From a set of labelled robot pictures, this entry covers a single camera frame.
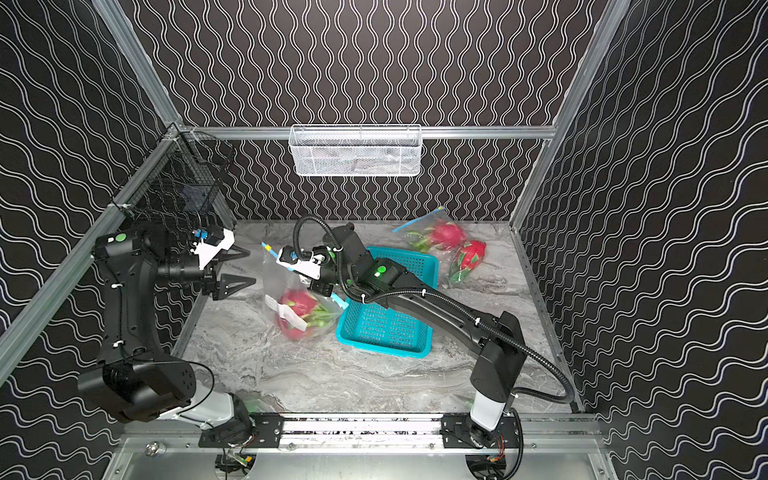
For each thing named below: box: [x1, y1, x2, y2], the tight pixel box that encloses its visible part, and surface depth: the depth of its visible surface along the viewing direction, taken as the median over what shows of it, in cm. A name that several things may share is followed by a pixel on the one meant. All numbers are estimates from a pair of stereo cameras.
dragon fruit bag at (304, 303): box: [280, 289, 322, 326], surface depth 78 cm
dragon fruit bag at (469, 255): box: [450, 240, 487, 283], surface depth 103 cm
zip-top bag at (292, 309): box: [261, 242, 348, 342], surface depth 78 cm
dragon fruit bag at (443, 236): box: [405, 221, 467, 253], surface depth 109 cm
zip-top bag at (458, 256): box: [392, 207, 488, 288], surface depth 108 cm
